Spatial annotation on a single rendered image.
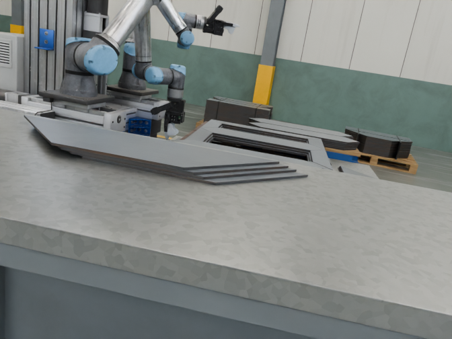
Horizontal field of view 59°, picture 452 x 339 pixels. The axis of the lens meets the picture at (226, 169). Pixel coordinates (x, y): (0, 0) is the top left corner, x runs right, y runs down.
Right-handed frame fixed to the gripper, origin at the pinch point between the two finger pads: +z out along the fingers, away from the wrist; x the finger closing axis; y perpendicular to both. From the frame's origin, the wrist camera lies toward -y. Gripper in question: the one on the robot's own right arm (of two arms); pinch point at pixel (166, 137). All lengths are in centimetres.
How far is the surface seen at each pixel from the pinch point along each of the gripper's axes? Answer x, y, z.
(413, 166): 408, 254, 75
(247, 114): 430, 3, 46
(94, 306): -82, 6, 40
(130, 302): -82, 17, 35
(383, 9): 686, 209, -164
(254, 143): 34, 42, 2
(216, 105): 433, -48, 40
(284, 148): 34, 59, 2
